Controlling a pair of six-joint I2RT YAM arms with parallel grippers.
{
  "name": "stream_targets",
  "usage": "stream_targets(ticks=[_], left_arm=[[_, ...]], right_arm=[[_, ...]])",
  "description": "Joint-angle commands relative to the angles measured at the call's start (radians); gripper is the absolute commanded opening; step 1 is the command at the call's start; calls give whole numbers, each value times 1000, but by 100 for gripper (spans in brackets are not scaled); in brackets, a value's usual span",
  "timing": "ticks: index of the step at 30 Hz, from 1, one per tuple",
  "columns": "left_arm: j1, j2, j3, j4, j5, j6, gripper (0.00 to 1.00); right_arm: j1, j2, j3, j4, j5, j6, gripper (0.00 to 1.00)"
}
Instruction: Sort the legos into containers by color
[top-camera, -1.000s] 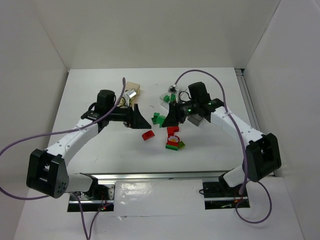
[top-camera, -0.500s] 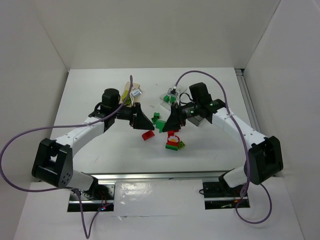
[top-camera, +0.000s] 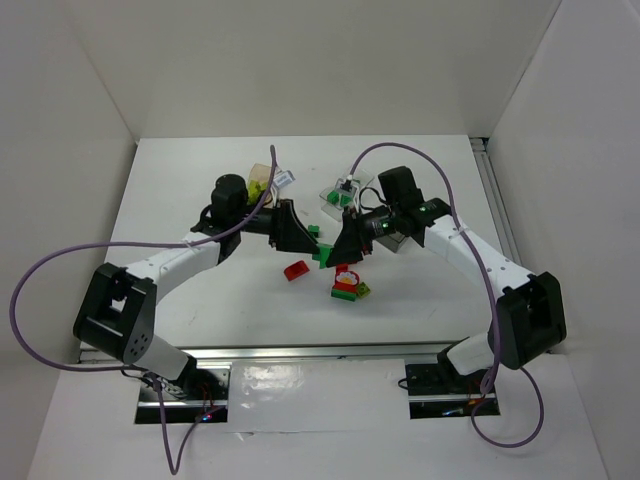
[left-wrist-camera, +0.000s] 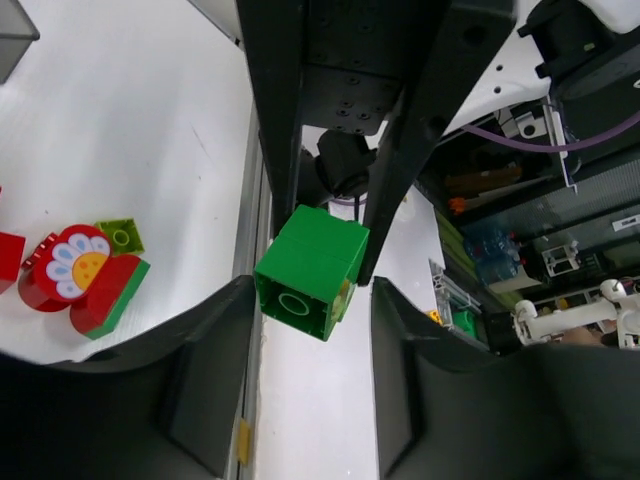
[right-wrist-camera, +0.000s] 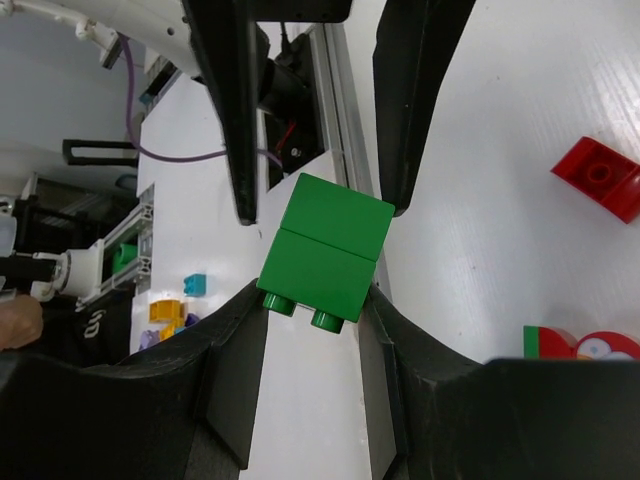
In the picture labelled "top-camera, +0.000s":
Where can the lime long lego brick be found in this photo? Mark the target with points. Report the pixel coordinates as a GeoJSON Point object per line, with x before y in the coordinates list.
{"type": "Point", "coordinates": [255, 191]}

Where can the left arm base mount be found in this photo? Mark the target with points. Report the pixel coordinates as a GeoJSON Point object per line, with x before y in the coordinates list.
{"type": "Point", "coordinates": [206, 400]}

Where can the aluminium rail front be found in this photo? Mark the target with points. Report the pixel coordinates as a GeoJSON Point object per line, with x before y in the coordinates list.
{"type": "Point", "coordinates": [321, 351]}

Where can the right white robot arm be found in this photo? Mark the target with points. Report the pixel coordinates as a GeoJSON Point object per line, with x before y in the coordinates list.
{"type": "Point", "coordinates": [527, 312]}

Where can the lime lego brick lower right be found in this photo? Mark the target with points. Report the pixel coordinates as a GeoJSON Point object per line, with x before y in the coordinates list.
{"type": "Point", "coordinates": [362, 290]}

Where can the red flower lego block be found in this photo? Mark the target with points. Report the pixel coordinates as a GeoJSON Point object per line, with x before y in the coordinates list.
{"type": "Point", "coordinates": [345, 285]}

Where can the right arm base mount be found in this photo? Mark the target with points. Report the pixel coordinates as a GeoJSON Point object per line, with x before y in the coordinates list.
{"type": "Point", "coordinates": [431, 395]}

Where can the aluminium rail right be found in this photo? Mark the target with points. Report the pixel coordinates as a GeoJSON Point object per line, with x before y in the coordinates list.
{"type": "Point", "coordinates": [495, 200]}

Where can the red sloped lego brick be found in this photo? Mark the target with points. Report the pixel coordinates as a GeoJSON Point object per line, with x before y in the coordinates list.
{"type": "Point", "coordinates": [296, 270]}

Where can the clear transparent container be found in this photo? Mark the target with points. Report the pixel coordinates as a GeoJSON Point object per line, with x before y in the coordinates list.
{"type": "Point", "coordinates": [344, 192]}

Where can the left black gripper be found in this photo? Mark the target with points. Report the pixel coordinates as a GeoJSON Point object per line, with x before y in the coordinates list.
{"type": "Point", "coordinates": [275, 227]}

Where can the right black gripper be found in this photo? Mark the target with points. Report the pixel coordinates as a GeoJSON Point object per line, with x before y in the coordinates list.
{"type": "Point", "coordinates": [362, 232]}

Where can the orange transparent container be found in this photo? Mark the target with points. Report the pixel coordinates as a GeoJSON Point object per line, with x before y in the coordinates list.
{"type": "Point", "coordinates": [261, 173]}

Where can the aluminium rail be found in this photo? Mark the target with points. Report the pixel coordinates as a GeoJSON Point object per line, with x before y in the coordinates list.
{"type": "Point", "coordinates": [321, 351]}
{"type": "Point", "coordinates": [495, 200]}

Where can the green lego brick carried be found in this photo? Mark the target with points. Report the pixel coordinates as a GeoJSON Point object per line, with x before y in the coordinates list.
{"type": "Point", "coordinates": [339, 199]}

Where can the green lego brick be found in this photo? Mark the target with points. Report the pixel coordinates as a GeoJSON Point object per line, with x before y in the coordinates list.
{"type": "Point", "coordinates": [322, 252]}

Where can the dark grey transparent container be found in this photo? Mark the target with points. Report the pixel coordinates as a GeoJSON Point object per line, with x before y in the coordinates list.
{"type": "Point", "coordinates": [393, 240]}

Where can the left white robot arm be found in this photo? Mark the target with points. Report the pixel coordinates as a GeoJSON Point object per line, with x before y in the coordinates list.
{"type": "Point", "coordinates": [117, 315]}

